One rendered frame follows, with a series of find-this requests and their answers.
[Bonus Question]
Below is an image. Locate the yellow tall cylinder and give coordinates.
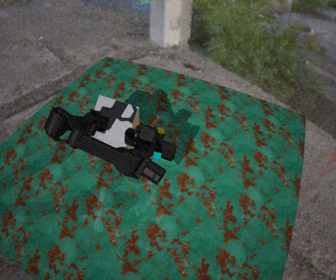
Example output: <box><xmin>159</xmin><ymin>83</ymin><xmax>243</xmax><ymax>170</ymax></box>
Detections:
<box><xmin>155</xmin><ymin>128</ymin><xmax>165</xmax><ymax>143</ymax></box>

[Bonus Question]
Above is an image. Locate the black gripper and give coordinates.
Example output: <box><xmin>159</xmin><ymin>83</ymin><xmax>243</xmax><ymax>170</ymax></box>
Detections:
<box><xmin>124</xmin><ymin>127</ymin><xmax>177</xmax><ymax>161</ymax></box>

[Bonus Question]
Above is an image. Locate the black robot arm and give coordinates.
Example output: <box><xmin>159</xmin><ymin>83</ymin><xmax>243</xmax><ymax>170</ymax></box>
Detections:
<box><xmin>43</xmin><ymin>106</ymin><xmax>167</xmax><ymax>185</ymax></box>

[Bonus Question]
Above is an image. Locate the cyan circle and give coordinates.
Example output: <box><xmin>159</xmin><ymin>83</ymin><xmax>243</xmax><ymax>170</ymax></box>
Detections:
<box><xmin>152</xmin><ymin>152</ymin><xmax>162</xmax><ymax>159</ymax></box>

